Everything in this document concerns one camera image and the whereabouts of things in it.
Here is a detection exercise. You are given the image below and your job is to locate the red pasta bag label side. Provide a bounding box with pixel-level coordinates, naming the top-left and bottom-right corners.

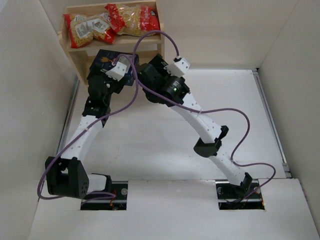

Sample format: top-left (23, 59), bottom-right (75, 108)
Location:
top-left (63, 13), bottom-right (117, 49)

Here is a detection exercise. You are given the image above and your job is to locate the wooden two-tier shelf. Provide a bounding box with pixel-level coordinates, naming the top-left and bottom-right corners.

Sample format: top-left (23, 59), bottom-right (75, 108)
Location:
top-left (57, 0), bottom-right (165, 87)

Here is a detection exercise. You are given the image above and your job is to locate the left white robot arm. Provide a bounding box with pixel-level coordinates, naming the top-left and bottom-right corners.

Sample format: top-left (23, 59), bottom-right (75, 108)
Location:
top-left (45, 70), bottom-right (126, 199)

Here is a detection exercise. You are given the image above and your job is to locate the red pasta bag front side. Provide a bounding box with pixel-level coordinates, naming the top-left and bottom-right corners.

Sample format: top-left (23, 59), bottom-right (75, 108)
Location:
top-left (105, 3), bottom-right (161, 37)

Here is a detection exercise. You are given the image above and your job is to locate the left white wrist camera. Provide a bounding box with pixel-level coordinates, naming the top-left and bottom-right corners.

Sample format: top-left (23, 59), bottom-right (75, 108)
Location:
top-left (105, 61), bottom-right (127, 82)

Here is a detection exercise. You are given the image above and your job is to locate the right aluminium rail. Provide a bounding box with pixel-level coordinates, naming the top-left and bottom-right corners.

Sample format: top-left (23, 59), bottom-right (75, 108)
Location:
top-left (252, 68), bottom-right (293, 179)

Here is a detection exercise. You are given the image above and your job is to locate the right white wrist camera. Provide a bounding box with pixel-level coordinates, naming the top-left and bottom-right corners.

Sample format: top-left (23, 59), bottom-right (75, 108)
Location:
top-left (165, 57), bottom-right (191, 77)

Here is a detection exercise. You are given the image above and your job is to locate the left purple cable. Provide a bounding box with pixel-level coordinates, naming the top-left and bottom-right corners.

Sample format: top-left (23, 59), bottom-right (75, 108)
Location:
top-left (36, 53), bottom-right (140, 203)

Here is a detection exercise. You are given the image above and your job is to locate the left aluminium rail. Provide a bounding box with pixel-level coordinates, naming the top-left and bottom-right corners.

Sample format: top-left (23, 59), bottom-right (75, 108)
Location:
top-left (53, 76), bottom-right (80, 157)

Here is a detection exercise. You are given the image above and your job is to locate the aluminium rail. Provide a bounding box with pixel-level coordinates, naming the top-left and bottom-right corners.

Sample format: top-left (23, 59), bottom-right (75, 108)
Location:
top-left (252, 68), bottom-right (293, 179)
top-left (53, 76), bottom-right (80, 157)

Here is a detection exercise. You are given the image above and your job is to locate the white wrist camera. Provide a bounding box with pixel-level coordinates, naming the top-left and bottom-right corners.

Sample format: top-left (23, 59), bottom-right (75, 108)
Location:
top-left (105, 61), bottom-right (127, 82)
top-left (165, 57), bottom-right (191, 77)

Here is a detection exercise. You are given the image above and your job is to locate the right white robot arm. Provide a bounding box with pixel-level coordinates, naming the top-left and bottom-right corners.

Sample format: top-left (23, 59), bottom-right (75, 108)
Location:
top-left (136, 54), bottom-right (253, 199)

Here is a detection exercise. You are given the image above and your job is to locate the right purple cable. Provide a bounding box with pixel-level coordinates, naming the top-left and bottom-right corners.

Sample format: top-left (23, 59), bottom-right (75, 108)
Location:
top-left (132, 30), bottom-right (277, 204)

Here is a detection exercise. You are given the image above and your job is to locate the blue Barilla pasta box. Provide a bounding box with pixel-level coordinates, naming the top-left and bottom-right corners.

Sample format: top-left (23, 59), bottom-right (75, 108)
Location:
top-left (89, 49), bottom-right (135, 86)

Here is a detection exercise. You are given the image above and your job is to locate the purple cable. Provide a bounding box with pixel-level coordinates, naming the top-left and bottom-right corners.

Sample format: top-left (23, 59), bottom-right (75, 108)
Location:
top-left (36, 53), bottom-right (140, 203)
top-left (132, 30), bottom-right (277, 204)

